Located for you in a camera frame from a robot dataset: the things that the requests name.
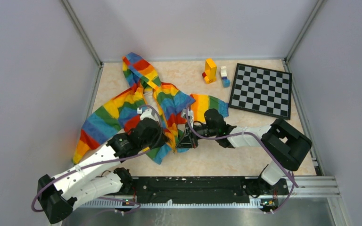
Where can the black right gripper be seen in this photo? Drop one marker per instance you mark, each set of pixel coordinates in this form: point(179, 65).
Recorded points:
point(185, 142)

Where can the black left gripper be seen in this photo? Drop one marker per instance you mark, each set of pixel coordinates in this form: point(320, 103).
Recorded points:
point(162, 140)

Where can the rainbow striped zip jacket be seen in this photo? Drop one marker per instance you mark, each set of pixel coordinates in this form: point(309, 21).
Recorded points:
point(145, 88)

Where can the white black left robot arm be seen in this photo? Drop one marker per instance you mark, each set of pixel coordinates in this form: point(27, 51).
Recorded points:
point(61, 194)

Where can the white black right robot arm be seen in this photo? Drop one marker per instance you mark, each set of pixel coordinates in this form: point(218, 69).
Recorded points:
point(286, 146)

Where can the orange yellow block toy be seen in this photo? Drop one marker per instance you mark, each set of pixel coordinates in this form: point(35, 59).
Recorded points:
point(209, 74)

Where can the white blue block toy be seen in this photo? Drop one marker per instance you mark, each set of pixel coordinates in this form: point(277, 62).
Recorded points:
point(224, 76)

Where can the black white checkerboard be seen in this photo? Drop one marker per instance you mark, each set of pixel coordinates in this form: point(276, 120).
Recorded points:
point(262, 91)

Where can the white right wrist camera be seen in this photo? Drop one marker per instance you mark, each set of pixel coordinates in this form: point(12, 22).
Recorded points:
point(188, 114)

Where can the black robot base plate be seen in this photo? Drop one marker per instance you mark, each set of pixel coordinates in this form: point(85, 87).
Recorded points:
point(204, 190)

